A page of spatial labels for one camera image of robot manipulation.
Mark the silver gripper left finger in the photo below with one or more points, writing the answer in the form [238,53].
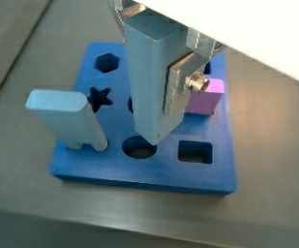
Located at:
[123,9]

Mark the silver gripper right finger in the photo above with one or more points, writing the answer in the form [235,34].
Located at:
[184,77]

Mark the blue shape sorter board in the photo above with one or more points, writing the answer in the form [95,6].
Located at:
[191,162]

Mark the purple rectangular block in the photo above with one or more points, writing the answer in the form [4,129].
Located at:
[204,102]

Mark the light blue rounded block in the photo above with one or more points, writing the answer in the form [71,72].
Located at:
[64,111]

